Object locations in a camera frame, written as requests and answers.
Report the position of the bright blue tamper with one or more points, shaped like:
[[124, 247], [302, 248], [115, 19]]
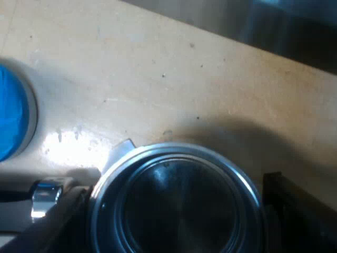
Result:
[[11, 113]]

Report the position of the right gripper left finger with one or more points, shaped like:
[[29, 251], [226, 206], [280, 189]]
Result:
[[58, 226]]

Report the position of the steel espresso machine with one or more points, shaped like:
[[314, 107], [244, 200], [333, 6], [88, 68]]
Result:
[[260, 23]]

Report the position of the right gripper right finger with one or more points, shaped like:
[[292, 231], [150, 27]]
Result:
[[297, 218]]

